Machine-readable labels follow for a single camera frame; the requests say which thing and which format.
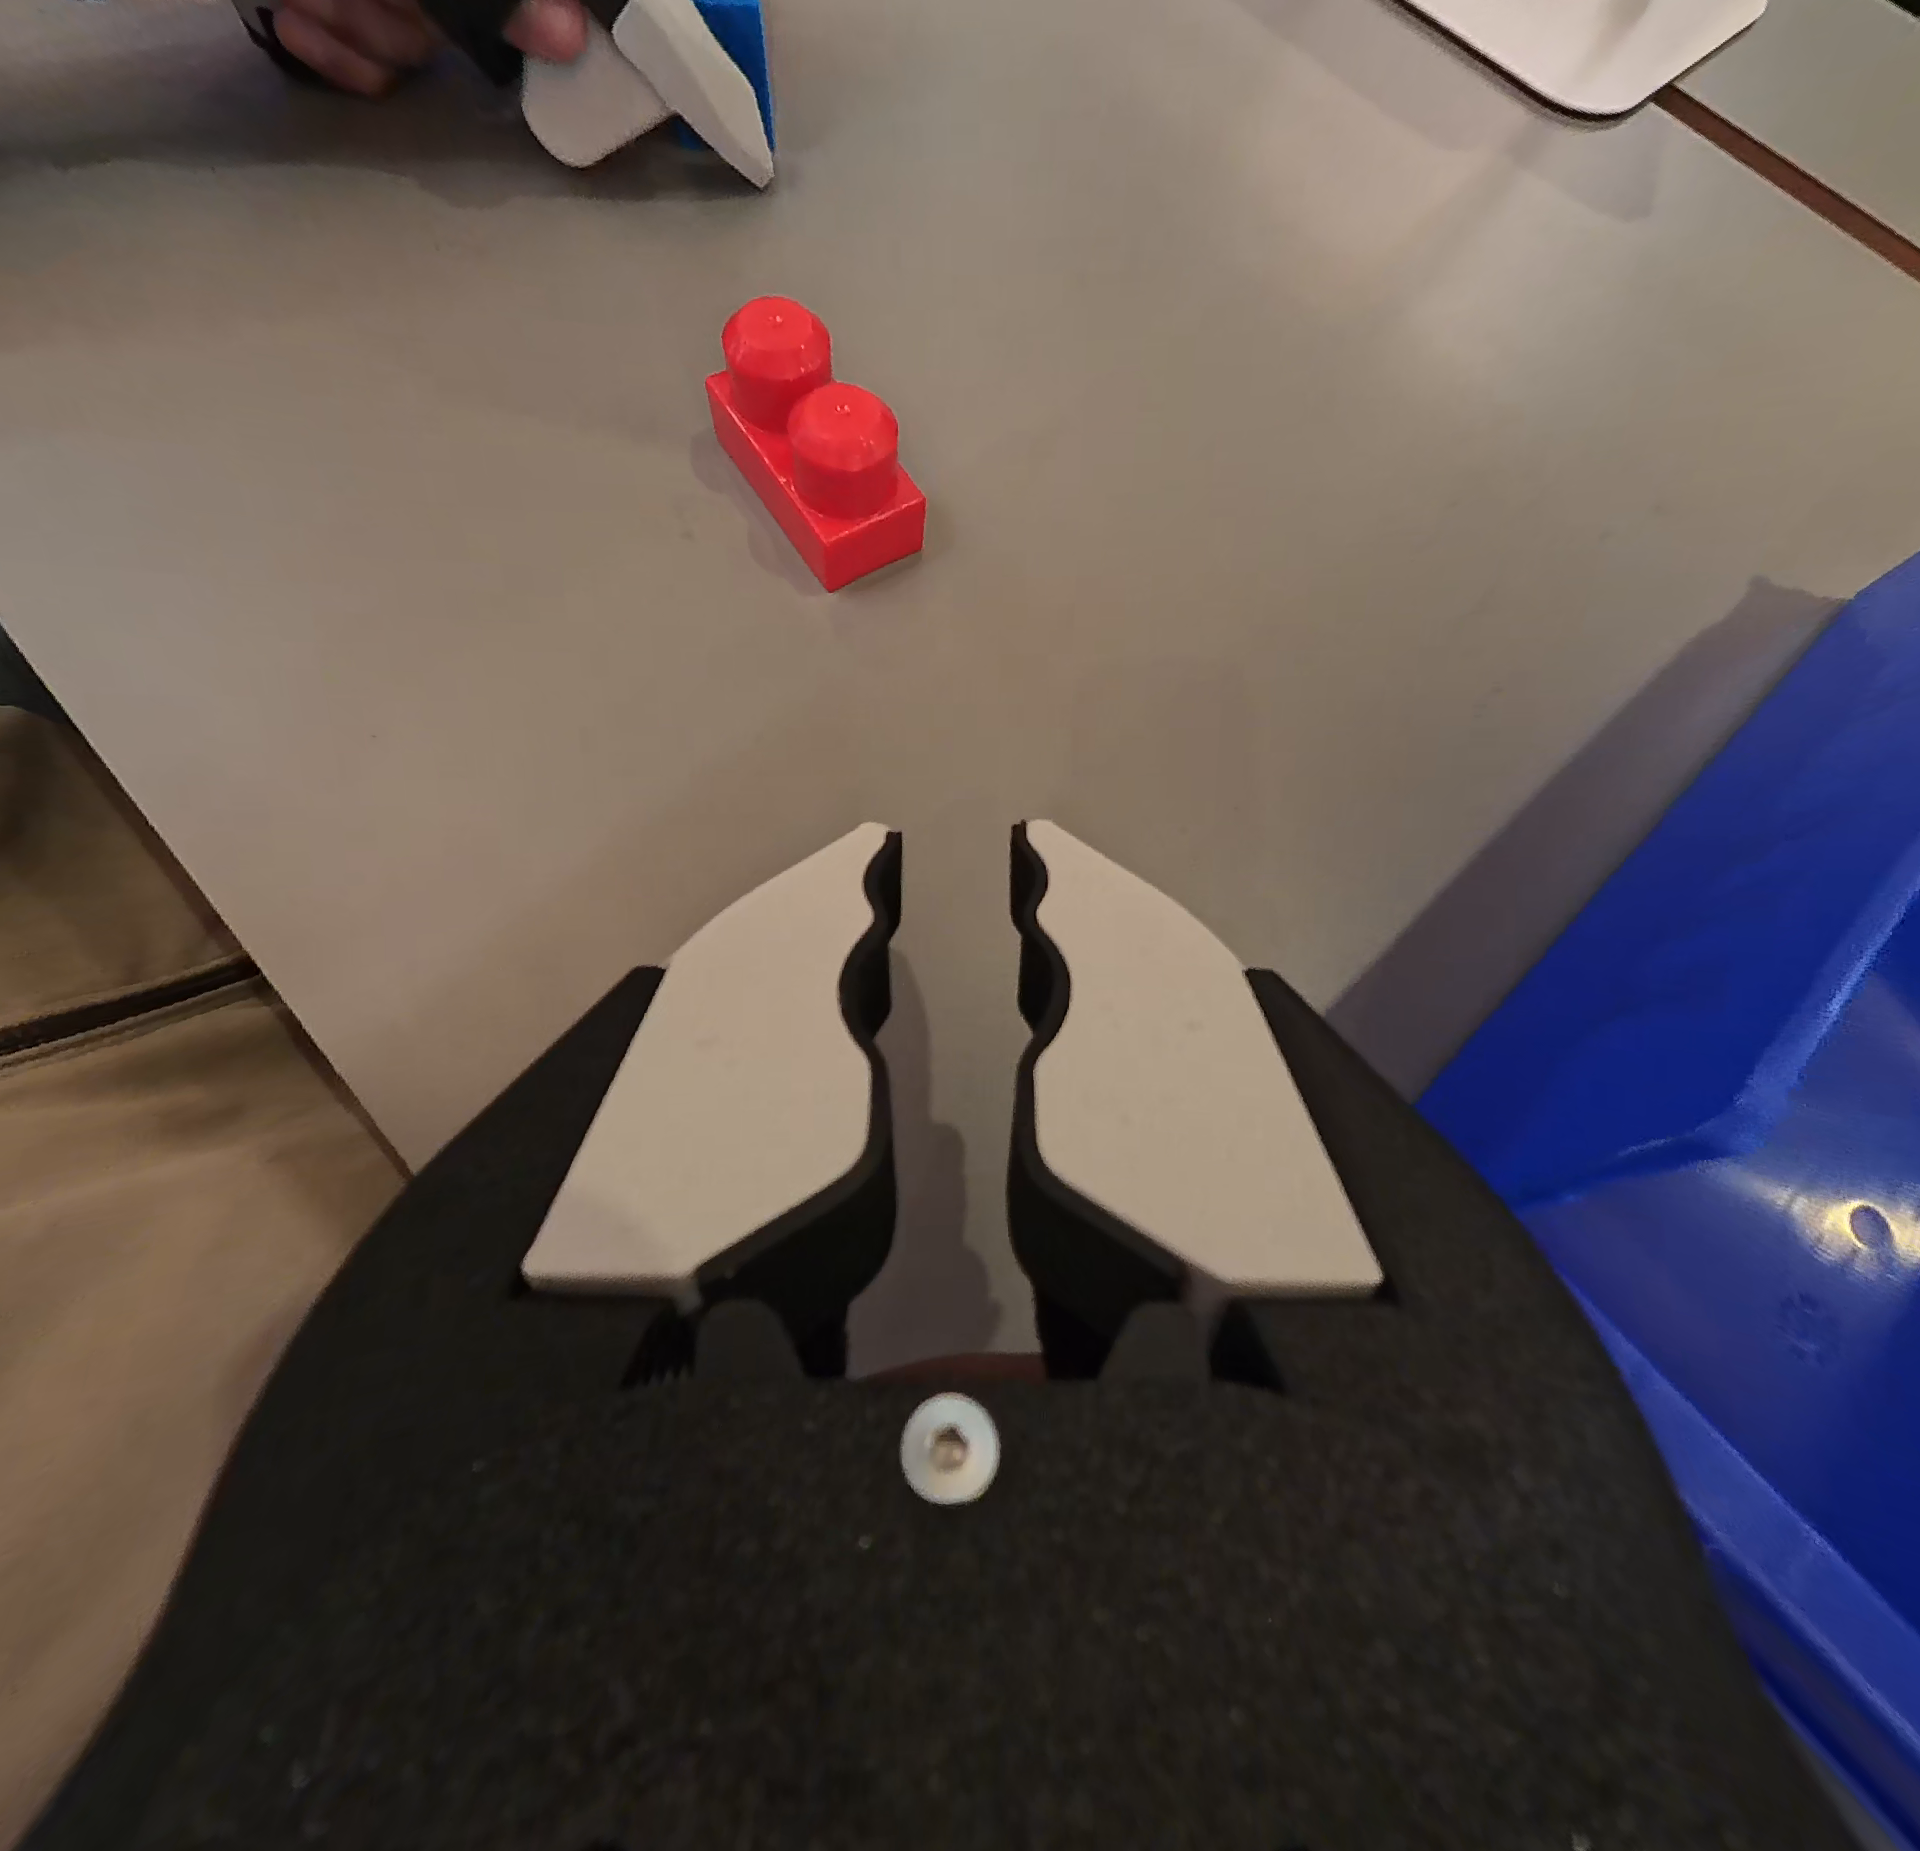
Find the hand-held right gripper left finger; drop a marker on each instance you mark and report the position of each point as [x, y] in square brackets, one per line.
[720, 1101]

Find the blue single-stud block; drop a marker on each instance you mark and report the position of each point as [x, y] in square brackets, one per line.
[735, 5]

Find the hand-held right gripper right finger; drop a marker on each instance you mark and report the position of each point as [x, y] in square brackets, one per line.
[1186, 1115]

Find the person's left hand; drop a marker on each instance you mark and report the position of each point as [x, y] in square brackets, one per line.
[345, 5]

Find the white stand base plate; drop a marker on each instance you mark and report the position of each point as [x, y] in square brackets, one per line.
[1620, 35]

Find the blue plastic bin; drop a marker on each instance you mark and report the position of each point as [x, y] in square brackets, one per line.
[1725, 1131]

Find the red two-stud block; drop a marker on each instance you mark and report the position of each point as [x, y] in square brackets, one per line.
[831, 502]

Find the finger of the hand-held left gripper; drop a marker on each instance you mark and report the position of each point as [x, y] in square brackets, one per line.
[704, 75]

